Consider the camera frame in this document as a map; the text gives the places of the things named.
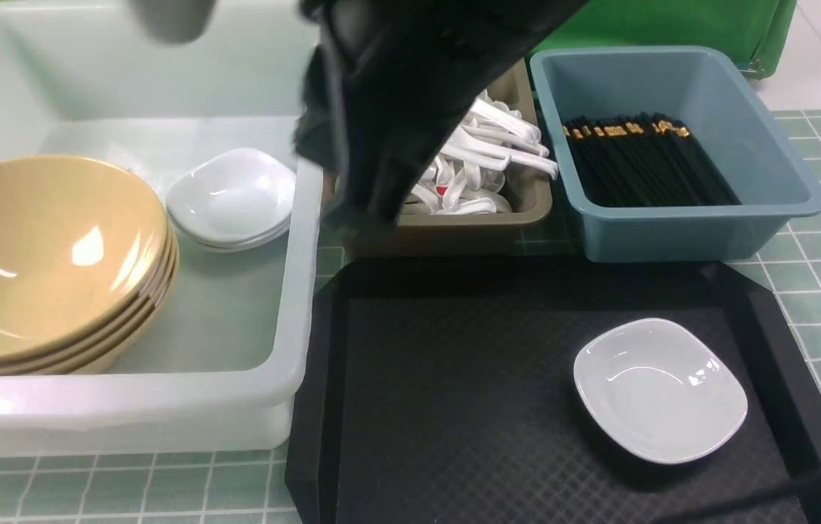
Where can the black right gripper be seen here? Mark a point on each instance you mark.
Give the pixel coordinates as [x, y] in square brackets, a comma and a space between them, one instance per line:
[389, 81]

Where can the tan noodle bowl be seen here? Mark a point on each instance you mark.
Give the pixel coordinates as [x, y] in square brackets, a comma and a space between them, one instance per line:
[78, 237]

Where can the white square saucer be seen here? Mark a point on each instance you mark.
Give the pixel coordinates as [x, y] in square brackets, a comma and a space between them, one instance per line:
[659, 392]

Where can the bottom stacked tan bowl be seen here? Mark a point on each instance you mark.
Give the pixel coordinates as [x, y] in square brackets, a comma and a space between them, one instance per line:
[127, 346]

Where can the middle stacked tan bowl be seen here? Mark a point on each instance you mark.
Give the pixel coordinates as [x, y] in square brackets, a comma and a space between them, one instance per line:
[148, 309]

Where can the top white spoon in bin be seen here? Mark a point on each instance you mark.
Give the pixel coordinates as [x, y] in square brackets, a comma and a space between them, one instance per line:
[504, 119]

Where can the olive plastic spoon bin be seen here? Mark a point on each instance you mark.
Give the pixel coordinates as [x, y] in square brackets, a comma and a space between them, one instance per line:
[442, 219]

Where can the top stacked white saucer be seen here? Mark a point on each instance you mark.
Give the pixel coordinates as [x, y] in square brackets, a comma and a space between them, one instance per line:
[233, 197]

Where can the stacked white saucer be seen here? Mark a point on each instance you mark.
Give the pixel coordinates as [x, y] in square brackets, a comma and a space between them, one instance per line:
[233, 197]
[212, 246]

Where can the lower stacked white saucer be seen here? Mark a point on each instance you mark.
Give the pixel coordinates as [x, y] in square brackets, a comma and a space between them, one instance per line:
[212, 246]

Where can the pile of black chopsticks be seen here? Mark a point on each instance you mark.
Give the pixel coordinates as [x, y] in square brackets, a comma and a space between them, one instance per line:
[644, 160]

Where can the blue plastic chopstick bin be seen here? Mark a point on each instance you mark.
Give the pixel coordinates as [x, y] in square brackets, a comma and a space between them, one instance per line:
[703, 89]

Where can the black serving tray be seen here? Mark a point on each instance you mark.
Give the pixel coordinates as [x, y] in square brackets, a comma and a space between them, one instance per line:
[438, 390]

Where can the large white plastic tub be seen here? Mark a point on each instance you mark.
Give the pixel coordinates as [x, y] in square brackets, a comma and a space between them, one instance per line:
[218, 367]

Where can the green cloth backdrop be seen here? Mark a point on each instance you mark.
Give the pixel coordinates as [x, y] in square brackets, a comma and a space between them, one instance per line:
[751, 33]

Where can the green checkered tablecloth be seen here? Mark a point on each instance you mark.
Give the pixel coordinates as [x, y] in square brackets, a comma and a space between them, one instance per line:
[134, 474]

